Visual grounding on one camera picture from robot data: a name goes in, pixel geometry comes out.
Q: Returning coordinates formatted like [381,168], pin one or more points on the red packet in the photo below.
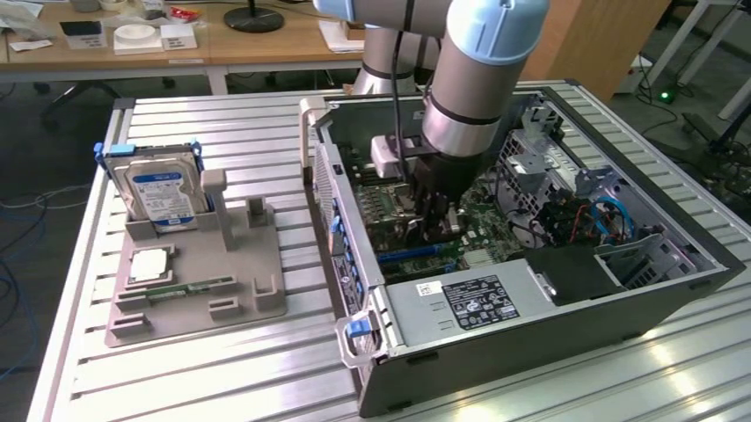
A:
[183,14]

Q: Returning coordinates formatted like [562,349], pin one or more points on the white table frame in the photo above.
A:
[693,39]

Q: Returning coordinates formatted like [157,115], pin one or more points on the wooden cabinet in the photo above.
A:
[587,44]

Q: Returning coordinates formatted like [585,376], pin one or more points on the hard disk in blue carrier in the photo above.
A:
[159,193]

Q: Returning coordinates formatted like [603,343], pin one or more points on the open black PC case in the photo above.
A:
[529,360]

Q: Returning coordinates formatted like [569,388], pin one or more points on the white square dish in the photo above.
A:
[137,40]

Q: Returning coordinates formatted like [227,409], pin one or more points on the black round lamp base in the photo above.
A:
[253,19]

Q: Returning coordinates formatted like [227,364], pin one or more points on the white labelled box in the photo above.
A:
[178,38]

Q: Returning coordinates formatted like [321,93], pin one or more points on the silver CPU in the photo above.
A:
[150,264]

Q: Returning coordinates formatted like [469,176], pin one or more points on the CPU socket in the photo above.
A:
[402,200]

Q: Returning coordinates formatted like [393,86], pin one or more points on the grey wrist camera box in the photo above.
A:
[387,156]

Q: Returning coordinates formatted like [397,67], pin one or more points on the stack of papers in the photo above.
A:
[341,41]

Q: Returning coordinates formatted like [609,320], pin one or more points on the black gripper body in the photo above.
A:
[446,173]

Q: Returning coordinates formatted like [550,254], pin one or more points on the white box with black top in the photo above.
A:
[83,35]

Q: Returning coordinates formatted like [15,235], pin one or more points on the grey parts rack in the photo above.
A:
[235,272]

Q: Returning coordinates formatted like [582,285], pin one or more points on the green RAM stick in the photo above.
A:
[177,291]

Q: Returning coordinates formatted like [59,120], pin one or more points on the blue expansion slot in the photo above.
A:
[411,254]

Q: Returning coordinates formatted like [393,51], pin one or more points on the wooden desk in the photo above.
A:
[265,44]

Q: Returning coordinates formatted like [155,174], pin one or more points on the grey power supply unit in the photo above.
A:
[422,316]

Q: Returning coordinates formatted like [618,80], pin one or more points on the white paper note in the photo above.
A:
[30,45]

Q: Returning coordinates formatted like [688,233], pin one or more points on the green motherboard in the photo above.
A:
[487,228]

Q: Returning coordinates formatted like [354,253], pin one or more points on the metal disk bay bracket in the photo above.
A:
[639,259]

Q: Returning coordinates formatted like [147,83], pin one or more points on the black device with green light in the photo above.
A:
[665,95]

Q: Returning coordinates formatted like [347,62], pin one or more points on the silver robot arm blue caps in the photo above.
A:
[475,88]

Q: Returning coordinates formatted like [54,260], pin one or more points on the metal disk bay cage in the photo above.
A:
[531,167]

